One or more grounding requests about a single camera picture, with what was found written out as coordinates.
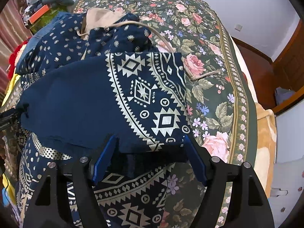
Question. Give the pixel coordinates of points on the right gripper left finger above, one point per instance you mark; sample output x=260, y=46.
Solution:
x=49, y=205

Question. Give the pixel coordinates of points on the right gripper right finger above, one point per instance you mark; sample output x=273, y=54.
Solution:
x=248, y=207

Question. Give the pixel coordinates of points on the navy patterned hooded garment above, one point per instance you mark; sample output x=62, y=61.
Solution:
x=97, y=74

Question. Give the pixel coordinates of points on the red yarn plush toy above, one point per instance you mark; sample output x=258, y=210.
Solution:
x=14, y=58

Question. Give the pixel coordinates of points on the beige brown blanket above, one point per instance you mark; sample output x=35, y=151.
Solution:
x=266, y=147

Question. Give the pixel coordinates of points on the red striped curtain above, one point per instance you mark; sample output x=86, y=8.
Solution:
x=13, y=33

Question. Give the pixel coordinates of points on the floral green bedspread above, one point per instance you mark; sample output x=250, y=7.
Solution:
x=220, y=103

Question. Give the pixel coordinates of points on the blue denim garment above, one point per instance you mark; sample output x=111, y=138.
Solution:
x=42, y=32

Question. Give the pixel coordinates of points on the orange box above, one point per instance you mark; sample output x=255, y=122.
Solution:
x=39, y=13

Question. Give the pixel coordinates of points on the green patterned storage box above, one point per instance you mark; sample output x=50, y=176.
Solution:
x=46, y=18

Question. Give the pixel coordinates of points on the grey pillow on pile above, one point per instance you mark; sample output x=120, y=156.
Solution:
x=60, y=2

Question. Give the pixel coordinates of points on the wall power socket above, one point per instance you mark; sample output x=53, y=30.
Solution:
x=238, y=27

